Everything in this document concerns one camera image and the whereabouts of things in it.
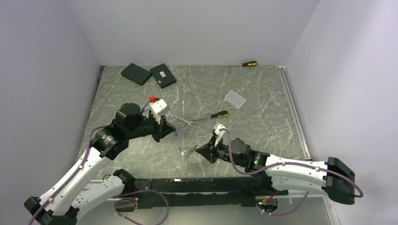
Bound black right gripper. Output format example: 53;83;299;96
196;135;245;167

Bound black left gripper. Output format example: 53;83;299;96
127;112;176;143

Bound metal arc keyring plate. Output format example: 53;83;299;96
178;145;199;156

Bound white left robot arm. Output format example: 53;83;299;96
24;98;176;225

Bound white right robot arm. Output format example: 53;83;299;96
195;135;363;205

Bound small silver wrench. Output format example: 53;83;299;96
165;111;195;127

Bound yellow black screwdriver near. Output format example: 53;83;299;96
193;110;229;122

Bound black box with label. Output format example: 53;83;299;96
150;63;176;89

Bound clear plastic box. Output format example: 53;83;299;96
224;90;246;109

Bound black flat box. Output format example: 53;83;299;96
121;63;152;86

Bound orange black screwdriver far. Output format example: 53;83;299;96
226;61;258;67

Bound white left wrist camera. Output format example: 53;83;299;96
149;97;170;124

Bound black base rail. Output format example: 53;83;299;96
121;177;288;209

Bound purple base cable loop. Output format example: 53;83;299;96
114;187;171;225

